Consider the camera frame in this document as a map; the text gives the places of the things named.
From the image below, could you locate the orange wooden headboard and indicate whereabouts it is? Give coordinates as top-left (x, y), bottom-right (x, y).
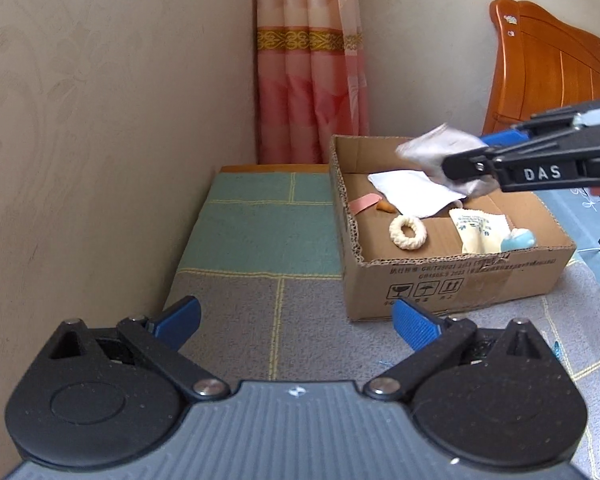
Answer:
top-left (482, 0), bottom-right (600, 134)

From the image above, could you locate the cardboard box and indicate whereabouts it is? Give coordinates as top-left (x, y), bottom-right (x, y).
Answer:
top-left (329, 136), bottom-right (576, 321)

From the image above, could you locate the pink adhesive bandage strip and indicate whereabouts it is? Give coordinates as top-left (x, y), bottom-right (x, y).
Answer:
top-left (348, 193), bottom-right (382, 216)

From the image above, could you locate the yellow lens cleaning cloth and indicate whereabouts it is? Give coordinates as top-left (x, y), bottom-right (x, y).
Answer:
top-left (449, 208), bottom-right (512, 255)

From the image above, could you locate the grey woven cloth bag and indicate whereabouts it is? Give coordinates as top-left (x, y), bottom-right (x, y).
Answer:
top-left (396, 124), bottom-right (500, 198)

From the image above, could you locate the cream knitted hair ring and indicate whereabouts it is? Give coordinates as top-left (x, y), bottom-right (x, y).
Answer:
top-left (388, 213), bottom-right (428, 252)

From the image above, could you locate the pink patterned curtain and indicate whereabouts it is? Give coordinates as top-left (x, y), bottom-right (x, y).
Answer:
top-left (257, 0), bottom-right (370, 164)

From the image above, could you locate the blue floral bed sheet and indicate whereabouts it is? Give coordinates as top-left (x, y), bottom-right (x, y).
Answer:
top-left (536, 188), bottom-right (600, 285)

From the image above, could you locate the small orange carrot toy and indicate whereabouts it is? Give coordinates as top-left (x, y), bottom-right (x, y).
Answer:
top-left (376, 200), bottom-right (396, 214)

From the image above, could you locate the white blue plush toy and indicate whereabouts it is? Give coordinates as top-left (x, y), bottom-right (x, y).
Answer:
top-left (501, 229), bottom-right (536, 252)

